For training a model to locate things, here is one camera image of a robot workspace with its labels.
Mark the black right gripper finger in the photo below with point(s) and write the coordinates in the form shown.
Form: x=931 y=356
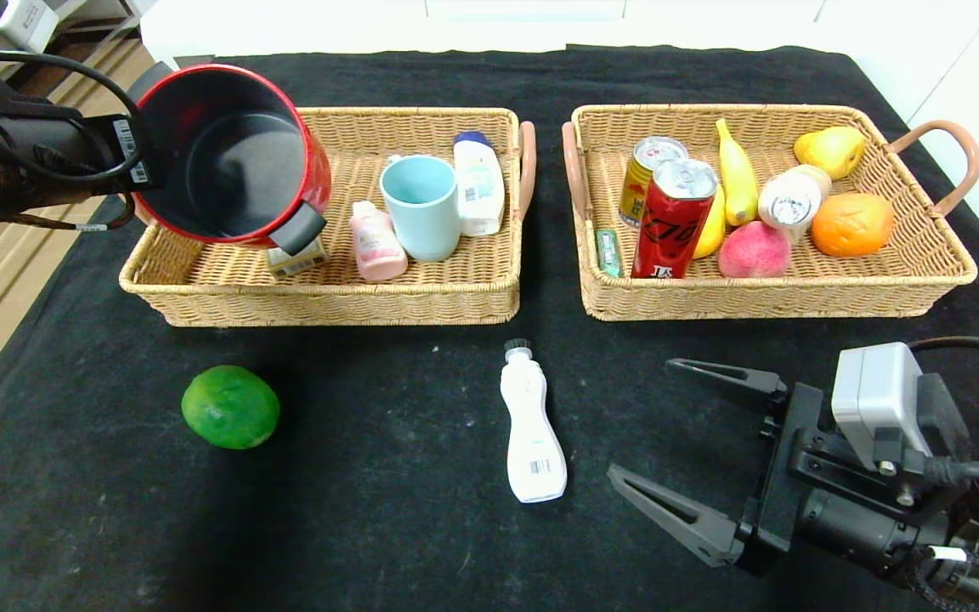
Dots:
x=685 y=518
x=727 y=382

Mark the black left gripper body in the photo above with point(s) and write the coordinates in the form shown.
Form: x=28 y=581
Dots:
x=130 y=150

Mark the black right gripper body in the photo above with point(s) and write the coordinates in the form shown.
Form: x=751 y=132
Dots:
x=781 y=476

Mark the red pot black interior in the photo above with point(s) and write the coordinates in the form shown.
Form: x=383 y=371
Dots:
x=234 y=170

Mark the red soda can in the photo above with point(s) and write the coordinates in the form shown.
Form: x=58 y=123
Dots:
x=672 y=225

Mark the white milk bottle green label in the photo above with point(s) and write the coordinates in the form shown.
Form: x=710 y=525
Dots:
x=787 y=208

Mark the yellow banana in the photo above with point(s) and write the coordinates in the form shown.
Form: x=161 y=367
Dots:
x=738 y=178

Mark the grey shelf unit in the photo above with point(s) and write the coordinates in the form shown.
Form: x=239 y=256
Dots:
x=99 y=21

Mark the pink peach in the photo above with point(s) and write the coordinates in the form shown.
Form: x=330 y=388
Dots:
x=753 y=251

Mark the yellow mango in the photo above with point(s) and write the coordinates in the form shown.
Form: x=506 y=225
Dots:
x=710 y=234

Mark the white slim bottle black cap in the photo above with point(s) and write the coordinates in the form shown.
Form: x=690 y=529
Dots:
x=532 y=433

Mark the small green gum pack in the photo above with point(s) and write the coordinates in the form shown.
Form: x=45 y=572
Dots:
x=608 y=253

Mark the white table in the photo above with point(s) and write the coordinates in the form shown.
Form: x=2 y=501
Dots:
x=285 y=34

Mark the orange fruit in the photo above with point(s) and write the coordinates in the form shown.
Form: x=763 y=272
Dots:
x=853 y=225

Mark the green card box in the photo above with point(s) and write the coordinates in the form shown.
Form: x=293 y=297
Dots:
x=298 y=262

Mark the gold energy drink can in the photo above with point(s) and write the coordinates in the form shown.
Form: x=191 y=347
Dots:
x=647 y=170

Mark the yellow pear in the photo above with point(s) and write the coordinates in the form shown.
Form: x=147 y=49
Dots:
x=834 y=153

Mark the pink bottle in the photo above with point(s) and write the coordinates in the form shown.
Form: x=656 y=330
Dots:
x=377 y=246

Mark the green lime fruit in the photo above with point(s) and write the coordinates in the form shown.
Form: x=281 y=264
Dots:
x=230 y=408

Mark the light blue cup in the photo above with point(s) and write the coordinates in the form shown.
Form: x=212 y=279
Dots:
x=421 y=219

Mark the black tablecloth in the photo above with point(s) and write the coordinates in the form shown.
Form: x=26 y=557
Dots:
x=370 y=510

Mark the white lotion bottle blue cap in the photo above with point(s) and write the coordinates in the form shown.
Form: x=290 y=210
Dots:
x=478 y=185

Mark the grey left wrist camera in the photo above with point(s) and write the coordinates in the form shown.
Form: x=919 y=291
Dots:
x=26 y=24

